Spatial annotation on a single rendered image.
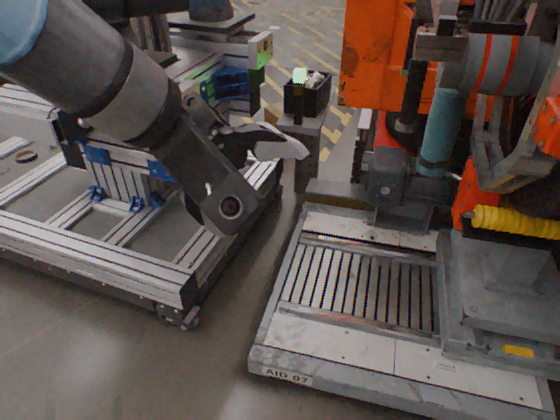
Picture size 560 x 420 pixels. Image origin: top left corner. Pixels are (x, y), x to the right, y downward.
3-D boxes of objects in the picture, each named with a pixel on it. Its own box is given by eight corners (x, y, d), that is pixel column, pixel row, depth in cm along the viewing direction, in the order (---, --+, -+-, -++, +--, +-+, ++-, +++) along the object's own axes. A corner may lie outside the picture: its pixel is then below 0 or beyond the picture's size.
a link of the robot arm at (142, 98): (146, 63, 30) (76, 142, 31) (188, 97, 34) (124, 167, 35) (117, 24, 34) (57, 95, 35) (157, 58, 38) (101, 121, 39)
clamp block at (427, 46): (462, 64, 75) (470, 34, 72) (411, 60, 77) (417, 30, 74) (460, 56, 79) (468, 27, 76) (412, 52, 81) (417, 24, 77)
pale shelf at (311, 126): (318, 136, 154) (319, 129, 152) (275, 131, 158) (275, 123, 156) (335, 93, 187) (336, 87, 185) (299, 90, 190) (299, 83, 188)
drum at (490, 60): (537, 109, 88) (565, 41, 79) (434, 99, 92) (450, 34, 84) (523, 85, 99) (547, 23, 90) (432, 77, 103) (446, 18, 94)
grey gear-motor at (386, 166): (469, 256, 152) (501, 177, 130) (356, 236, 160) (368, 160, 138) (465, 225, 165) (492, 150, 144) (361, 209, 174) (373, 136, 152)
